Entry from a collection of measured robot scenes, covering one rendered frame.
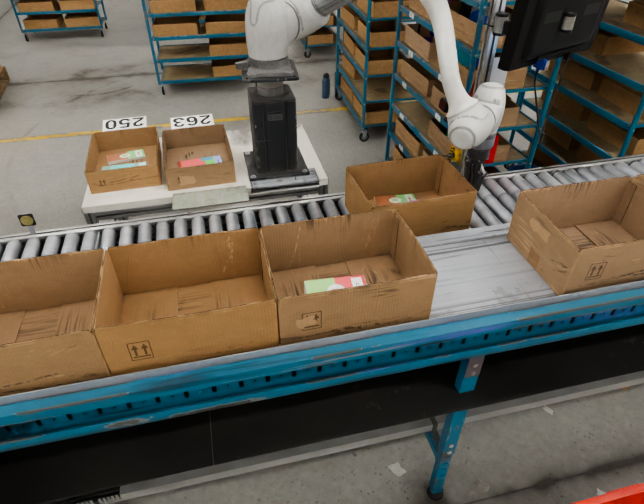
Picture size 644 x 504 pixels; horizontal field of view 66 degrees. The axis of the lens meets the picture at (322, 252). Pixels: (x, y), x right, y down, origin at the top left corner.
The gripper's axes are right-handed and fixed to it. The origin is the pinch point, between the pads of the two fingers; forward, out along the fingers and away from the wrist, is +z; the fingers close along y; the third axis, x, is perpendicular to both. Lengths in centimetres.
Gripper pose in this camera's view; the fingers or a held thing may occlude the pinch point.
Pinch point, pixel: (468, 196)
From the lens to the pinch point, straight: 191.5
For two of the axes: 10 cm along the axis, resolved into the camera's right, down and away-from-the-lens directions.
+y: -2.3, -6.0, 7.6
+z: 0.0, 7.9, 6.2
